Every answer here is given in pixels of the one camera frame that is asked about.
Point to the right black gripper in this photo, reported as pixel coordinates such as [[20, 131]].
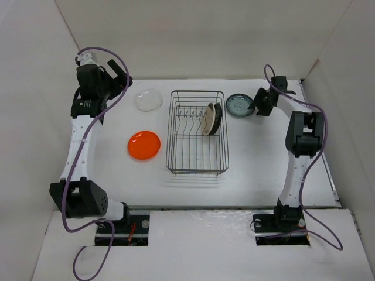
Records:
[[257, 102]]

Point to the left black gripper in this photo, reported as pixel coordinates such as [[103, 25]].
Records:
[[118, 85]]

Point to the cream and black plate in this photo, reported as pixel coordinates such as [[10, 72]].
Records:
[[208, 119]]

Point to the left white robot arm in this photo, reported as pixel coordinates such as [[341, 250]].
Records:
[[76, 194]]

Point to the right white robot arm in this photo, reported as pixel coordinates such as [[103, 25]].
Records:
[[304, 139]]

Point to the blue patterned ceramic plate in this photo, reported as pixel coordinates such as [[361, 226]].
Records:
[[240, 105]]

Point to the clear glass plate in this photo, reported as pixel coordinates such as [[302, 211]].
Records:
[[148, 100]]

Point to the orange plate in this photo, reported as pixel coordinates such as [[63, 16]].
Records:
[[144, 145]]

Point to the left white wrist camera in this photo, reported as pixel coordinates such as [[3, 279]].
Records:
[[87, 57]]

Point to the grey wire dish rack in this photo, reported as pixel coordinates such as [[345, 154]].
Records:
[[188, 151]]

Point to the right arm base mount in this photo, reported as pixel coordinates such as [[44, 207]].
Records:
[[270, 233]]

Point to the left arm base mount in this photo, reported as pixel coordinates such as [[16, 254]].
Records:
[[136, 233]]

